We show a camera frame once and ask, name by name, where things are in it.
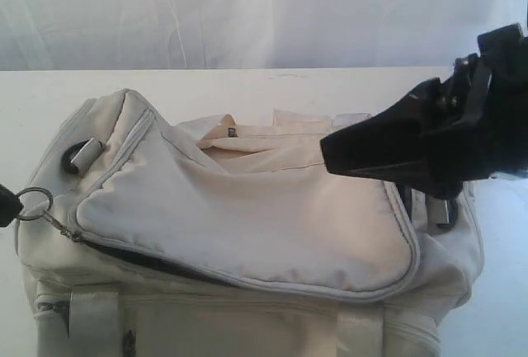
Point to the beige duffel bag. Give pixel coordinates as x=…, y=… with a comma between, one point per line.
x=211, y=238

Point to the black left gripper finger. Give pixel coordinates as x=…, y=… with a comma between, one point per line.
x=10, y=206

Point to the white backdrop curtain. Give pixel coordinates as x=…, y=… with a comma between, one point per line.
x=200, y=34

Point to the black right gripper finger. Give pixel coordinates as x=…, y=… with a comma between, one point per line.
x=391, y=146

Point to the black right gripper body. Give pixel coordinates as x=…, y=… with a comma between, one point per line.
x=481, y=132

